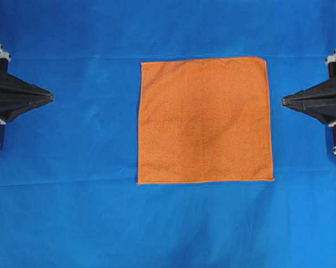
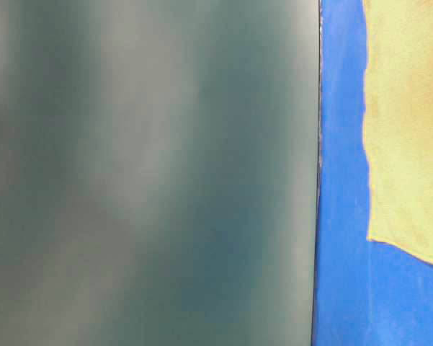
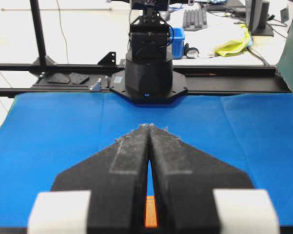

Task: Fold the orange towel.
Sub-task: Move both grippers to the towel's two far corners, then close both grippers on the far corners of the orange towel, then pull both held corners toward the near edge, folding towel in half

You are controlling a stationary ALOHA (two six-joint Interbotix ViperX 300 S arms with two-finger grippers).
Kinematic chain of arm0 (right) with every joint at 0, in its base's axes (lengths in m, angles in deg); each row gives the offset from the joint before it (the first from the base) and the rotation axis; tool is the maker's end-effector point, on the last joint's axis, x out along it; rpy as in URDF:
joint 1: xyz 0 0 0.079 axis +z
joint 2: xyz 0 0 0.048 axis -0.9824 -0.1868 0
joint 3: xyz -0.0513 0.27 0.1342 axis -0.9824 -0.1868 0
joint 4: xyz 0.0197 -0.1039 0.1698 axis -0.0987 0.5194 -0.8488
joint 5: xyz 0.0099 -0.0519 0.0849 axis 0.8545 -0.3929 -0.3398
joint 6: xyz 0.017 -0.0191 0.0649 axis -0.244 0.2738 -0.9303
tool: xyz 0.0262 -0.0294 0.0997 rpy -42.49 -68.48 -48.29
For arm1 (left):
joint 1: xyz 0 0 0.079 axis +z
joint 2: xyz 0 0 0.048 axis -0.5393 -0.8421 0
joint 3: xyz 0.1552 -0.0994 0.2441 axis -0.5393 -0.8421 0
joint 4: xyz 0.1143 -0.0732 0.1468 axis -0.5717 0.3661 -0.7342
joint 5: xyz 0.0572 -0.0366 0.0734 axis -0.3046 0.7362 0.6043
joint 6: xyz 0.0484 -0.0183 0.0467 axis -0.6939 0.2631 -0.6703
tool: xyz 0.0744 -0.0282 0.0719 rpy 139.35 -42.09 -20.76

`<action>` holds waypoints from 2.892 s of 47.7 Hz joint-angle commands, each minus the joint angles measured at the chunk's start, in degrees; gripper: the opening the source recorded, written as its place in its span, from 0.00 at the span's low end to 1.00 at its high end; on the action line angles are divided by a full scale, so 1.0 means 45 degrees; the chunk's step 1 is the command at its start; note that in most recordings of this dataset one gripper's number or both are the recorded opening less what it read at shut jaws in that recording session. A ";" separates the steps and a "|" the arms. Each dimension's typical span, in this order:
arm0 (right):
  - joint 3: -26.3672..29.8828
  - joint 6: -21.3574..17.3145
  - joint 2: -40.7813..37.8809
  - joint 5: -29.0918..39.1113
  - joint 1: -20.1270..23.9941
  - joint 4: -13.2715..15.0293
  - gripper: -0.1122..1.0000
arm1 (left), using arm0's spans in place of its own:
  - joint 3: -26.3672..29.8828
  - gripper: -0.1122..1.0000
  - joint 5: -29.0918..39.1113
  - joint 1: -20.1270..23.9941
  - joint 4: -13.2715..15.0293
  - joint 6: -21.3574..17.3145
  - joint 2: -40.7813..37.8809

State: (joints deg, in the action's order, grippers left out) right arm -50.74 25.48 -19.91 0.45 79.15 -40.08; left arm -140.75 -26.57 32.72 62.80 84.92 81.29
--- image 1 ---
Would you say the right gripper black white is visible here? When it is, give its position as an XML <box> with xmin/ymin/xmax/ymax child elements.
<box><xmin>282</xmin><ymin>49</ymin><xmax>336</xmax><ymax>156</ymax></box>

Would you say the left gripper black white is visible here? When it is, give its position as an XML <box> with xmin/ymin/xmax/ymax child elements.
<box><xmin>0</xmin><ymin>44</ymin><xmax>54</xmax><ymax>150</ymax></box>

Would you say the orange microfiber towel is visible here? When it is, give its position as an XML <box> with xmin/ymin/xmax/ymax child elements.
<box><xmin>138</xmin><ymin>57</ymin><xmax>273</xmax><ymax>184</ymax></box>

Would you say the blue table cloth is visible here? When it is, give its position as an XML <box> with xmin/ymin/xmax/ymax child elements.
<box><xmin>0</xmin><ymin>1</ymin><xmax>336</xmax><ymax>267</ymax></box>

